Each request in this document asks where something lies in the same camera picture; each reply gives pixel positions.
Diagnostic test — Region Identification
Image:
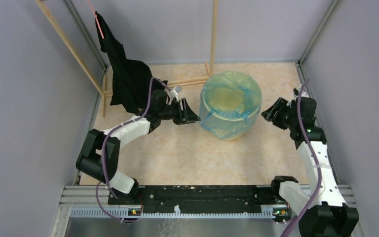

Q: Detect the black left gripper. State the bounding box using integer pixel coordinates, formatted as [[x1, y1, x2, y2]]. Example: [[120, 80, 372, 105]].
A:
[[159, 98, 200, 125]]

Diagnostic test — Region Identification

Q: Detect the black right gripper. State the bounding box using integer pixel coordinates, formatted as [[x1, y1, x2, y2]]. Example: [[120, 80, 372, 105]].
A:
[[261, 97, 298, 130]]

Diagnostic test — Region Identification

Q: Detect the yellow plastic trash bin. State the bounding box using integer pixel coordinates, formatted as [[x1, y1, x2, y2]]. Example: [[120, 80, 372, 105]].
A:
[[200, 72, 262, 141]]

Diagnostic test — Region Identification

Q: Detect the blue plastic trash bag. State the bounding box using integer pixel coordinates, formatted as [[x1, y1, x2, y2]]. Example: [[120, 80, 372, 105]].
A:
[[199, 71, 263, 141]]

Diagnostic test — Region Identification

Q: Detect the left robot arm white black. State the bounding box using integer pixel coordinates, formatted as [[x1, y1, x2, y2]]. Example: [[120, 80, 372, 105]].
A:
[[76, 90, 200, 204]]

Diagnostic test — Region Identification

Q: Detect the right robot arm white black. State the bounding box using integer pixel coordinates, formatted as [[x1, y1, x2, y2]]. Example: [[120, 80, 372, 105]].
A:
[[261, 96, 359, 237]]

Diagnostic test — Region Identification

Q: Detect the black cloth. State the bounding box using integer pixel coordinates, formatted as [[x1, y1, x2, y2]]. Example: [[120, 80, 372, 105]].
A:
[[95, 12, 152, 114]]

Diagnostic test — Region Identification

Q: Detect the pink clothes hanger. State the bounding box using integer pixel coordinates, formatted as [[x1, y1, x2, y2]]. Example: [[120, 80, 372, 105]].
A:
[[87, 0, 105, 39]]

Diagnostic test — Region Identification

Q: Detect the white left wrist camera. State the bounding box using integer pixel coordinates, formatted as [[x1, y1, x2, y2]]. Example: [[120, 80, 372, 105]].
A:
[[168, 85, 182, 101]]

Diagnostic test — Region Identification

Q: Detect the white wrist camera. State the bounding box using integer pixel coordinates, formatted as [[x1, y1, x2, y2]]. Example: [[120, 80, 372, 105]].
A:
[[293, 86, 310, 99], [168, 85, 182, 101]]

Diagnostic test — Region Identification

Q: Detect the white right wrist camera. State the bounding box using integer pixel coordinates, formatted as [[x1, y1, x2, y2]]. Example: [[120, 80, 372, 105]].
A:
[[293, 86, 310, 99]]

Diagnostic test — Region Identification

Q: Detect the wooden drying rack frame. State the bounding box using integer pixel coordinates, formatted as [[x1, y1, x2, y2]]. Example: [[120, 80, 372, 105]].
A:
[[31, 0, 218, 100]]

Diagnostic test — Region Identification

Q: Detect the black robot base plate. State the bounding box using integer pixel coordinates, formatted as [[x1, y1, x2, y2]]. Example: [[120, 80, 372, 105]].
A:
[[108, 185, 293, 216]]

